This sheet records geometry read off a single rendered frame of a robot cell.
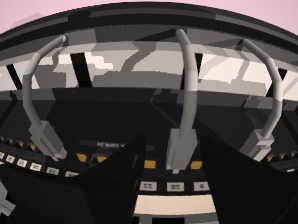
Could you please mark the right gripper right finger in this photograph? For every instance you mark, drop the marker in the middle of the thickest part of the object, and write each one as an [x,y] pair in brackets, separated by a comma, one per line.
[246,191]

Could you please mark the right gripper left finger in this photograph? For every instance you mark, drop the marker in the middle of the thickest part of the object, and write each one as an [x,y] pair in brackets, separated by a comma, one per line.
[104,194]

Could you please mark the grey network cable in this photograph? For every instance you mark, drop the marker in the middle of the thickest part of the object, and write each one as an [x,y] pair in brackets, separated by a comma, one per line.
[183,141]
[43,135]
[258,144]

